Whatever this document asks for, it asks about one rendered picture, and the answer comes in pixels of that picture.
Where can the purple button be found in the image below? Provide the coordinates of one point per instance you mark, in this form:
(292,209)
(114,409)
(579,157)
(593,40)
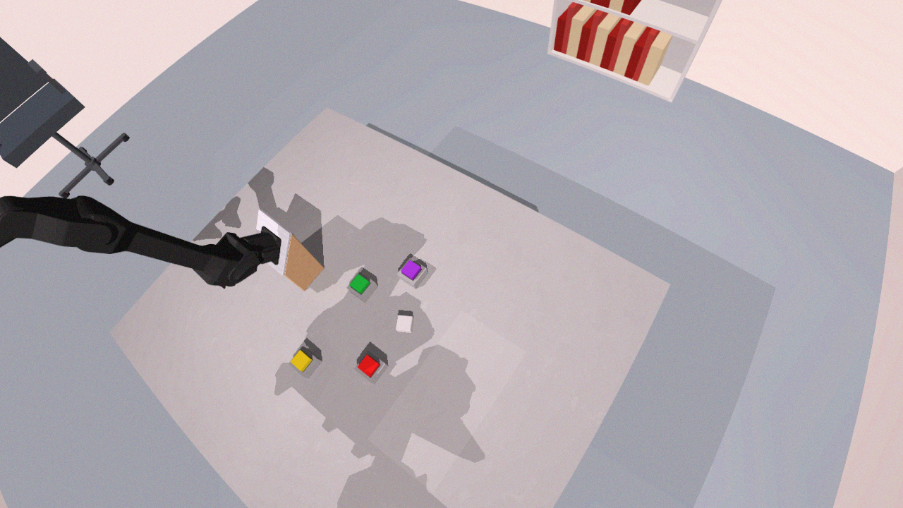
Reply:
(412,273)

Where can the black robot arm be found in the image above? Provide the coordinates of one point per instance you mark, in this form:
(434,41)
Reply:
(89,225)

